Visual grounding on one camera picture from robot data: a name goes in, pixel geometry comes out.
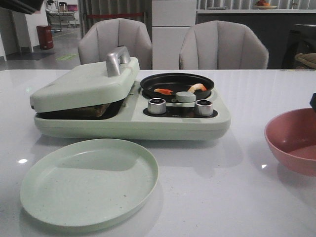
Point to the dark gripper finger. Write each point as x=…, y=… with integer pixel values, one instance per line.
x=313, y=101

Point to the pink bowl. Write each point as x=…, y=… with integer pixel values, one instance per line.
x=291, y=137

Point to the orange shrimp piece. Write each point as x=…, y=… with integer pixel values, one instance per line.
x=163, y=91

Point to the green breakfast maker lid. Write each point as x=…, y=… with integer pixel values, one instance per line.
x=89, y=84

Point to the bread slice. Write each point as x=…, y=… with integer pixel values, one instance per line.
x=90, y=111

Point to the curled pale shrimp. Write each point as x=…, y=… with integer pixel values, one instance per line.
x=197, y=86

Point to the green breakfast maker base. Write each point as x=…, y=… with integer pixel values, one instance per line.
x=129, y=119

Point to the dark appliance at right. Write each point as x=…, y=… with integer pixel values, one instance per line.
x=301, y=39

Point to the dark grey counter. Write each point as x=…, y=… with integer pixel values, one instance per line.
x=271, y=26

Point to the right silver knob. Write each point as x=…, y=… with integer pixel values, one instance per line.
x=203, y=108

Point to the silver knob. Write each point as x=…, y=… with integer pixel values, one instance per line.
x=203, y=108
x=156, y=106

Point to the fruit bowl on counter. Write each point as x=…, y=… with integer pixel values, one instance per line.
x=264, y=5

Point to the right beige armchair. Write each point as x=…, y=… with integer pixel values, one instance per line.
x=222, y=45

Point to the beige armchair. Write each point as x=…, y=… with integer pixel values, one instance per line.
x=222, y=45
x=107, y=35

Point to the black round frying pan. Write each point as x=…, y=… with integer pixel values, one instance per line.
x=175, y=82

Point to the left silver knob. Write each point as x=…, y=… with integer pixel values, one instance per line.
x=156, y=106

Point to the white drawer cabinet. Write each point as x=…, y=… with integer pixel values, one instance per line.
x=171, y=19

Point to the red belt stanchion barrier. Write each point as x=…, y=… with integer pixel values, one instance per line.
x=113, y=16

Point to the left beige armchair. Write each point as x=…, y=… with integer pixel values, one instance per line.
x=107, y=35

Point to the light green round plate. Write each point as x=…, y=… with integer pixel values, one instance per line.
x=89, y=185

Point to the red trash bin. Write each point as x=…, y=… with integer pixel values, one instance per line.
x=45, y=37

